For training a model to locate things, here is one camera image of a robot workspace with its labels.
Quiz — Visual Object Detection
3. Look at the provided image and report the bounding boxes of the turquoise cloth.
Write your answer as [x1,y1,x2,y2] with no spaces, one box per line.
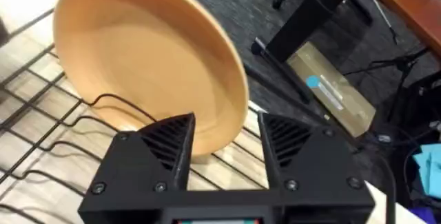
[412,143,441,200]

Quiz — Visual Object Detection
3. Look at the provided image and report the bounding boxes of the cardboard box with blue sticker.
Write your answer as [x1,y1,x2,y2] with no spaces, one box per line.
[286,41,377,139]

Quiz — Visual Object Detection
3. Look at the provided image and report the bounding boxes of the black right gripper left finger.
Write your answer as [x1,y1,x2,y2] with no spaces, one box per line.
[78,112,196,216]

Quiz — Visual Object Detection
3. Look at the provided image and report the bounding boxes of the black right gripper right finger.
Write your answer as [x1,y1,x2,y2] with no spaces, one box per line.
[257,112,376,214]

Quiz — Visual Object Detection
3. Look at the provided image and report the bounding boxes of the orange plate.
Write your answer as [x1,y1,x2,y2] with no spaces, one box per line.
[52,0,249,157]

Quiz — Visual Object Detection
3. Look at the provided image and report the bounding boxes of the black wire dish rack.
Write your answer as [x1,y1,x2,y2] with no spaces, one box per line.
[0,6,269,224]

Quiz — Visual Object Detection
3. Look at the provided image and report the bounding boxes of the black tripod stand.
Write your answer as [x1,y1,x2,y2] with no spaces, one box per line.
[344,46,430,121]

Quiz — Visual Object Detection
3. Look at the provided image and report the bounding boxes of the brown wooden desk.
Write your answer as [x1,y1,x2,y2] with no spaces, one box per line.
[356,0,441,58]

